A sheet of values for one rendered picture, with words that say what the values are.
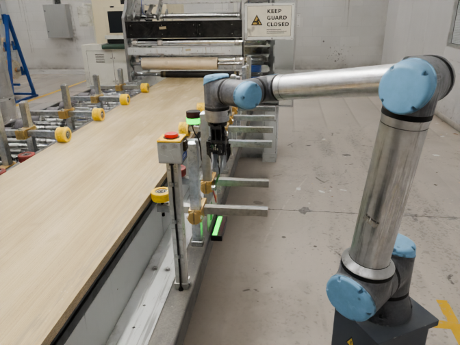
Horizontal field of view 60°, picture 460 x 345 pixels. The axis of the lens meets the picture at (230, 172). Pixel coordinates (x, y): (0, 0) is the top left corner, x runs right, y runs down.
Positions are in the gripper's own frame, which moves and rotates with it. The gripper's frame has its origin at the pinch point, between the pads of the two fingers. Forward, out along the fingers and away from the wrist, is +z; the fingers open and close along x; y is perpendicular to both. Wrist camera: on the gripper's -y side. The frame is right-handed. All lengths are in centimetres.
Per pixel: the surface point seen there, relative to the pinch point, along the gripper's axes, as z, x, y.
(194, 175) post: -1.9, -7.8, 11.0
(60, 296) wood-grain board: 8, -30, 68
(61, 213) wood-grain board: 8, -53, 26
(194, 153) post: -10.4, -7.1, 11.0
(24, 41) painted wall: 12, -667, -910
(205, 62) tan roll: -8, -55, -270
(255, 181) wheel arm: 12.4, 12.8, -18.3
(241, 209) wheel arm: 13.2, 9.0, 6.7
